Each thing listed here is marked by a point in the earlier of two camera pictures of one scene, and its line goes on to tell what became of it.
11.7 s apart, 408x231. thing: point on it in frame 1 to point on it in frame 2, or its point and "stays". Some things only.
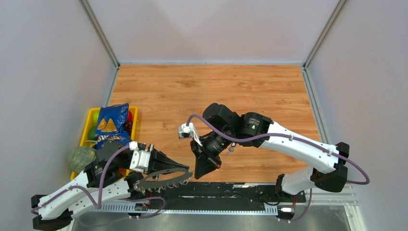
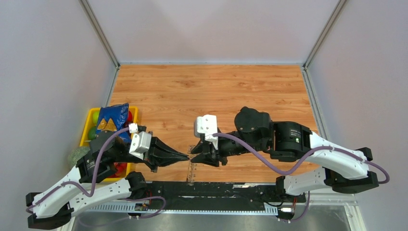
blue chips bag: [112, 124] stays
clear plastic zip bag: [143, 186] to [191, 174]
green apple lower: [92, 133] stays
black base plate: [225, 193] stays
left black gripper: [159, 161] to [160, 153]
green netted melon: [79, 157] stays
